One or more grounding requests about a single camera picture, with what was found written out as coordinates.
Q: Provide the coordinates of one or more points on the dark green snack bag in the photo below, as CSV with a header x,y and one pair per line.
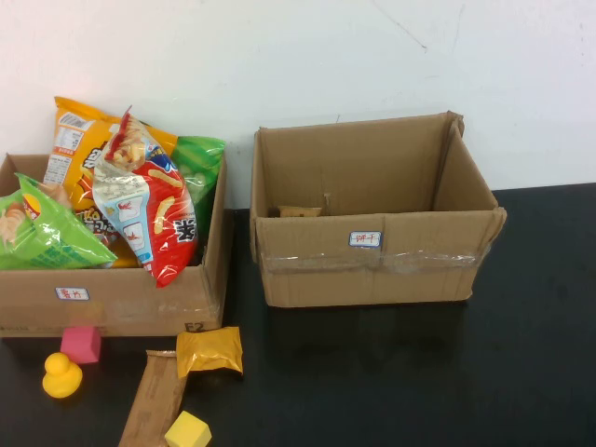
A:
x,y
200,163

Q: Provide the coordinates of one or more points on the yellow snack packet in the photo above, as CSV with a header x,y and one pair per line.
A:
x,y
209,351

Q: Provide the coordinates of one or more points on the taped open cardboard box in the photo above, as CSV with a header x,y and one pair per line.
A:
x,y
326,274

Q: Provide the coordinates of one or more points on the light green chip bag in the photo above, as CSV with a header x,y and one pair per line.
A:
x,y
46,237

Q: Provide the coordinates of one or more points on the long brown snack packet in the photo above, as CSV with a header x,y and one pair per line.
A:
x,y
153,400

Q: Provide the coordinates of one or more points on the white label red writing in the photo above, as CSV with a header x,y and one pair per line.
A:
x,y
365,239
72,293

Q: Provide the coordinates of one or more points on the red shrimp stick bag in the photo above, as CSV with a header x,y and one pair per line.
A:
x,y
172,223

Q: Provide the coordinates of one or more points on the yellow rubber duck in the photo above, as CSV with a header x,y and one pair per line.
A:
x,y
63,379

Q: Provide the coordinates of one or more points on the orange chip bag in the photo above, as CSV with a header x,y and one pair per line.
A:
x,y
70,135

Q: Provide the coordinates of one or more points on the clear packing tape strip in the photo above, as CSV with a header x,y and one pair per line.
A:
x,y
326,261

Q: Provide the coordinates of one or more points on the pink foam cube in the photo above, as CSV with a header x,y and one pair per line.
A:
x,y
81,347

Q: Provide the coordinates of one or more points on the cardboard box printed F2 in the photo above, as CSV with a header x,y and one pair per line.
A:
x,y
139,302

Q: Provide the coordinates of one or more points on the yellow foam cube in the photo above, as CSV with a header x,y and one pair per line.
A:
x,y
186,430

